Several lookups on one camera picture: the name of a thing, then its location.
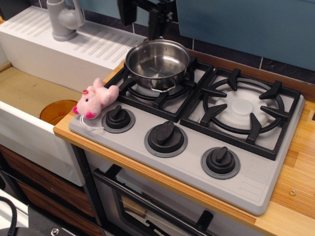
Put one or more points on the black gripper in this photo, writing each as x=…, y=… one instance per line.
x=159, y=20

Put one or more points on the stainless steel pan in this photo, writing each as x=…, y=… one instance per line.
x=159, y=65

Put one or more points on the pink stuffed pig toy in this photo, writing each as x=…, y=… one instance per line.
x=95, y=98

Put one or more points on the black left stove knob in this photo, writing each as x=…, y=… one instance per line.
x=118, y=120

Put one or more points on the black stove knob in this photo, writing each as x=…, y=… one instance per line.
x=166, y=140
x=220, y=163
x=118, y=120

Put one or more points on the black middle stove knob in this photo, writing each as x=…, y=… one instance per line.
x=166, y=140

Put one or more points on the grey toy stove top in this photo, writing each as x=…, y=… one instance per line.
x=250, y=189

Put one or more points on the black right stove knob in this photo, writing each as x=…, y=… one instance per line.
x=220, y=163

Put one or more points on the white left burner cap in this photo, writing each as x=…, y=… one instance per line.
x=154, y=93

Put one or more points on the white burner cap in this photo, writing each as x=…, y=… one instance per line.
x=154, y=93
x=240, y=104

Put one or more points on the grey toy faucet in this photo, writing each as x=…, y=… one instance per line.
x=64, y=21

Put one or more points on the black left burner grate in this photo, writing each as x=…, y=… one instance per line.
x=170, y=107

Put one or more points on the black burner grate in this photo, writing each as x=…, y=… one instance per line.
x=284, y=106
x=170, y=107

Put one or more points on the white toy sink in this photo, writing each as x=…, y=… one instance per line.
x=36, y=70

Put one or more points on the white right burner cap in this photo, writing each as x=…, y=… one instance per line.
x=240, y=104

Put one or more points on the black right burner grate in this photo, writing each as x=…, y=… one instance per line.
x=284, y=106

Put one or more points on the wooden drawer front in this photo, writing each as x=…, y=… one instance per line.
x=53, y=195

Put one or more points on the oven door with handle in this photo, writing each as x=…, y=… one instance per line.
x=151, y=218

